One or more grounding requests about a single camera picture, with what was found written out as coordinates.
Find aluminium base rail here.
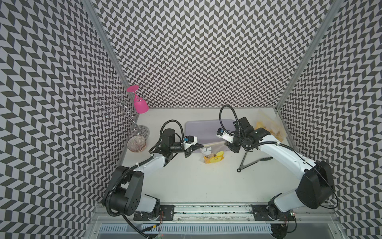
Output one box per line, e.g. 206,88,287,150
89,203,341,225

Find clear resealable bag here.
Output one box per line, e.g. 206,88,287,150
270,117,287,141

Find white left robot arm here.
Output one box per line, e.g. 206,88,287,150
101,128,204,219

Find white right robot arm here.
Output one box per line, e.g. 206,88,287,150
216,118,335,213

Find chrome glass drying rack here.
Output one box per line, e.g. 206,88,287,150
96,90,150,139

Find steel black-tipped tongs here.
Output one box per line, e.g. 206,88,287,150
236,152,273,173

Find pink upside-down wine glass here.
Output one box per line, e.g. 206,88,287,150
126,85,149,114

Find clear bag yellow chick print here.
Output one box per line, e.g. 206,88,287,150
201,141,227,164

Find lilac plastic tray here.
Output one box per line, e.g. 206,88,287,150
185,119,224,144

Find ribbed glass bowl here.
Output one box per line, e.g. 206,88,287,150
127,135,146,152

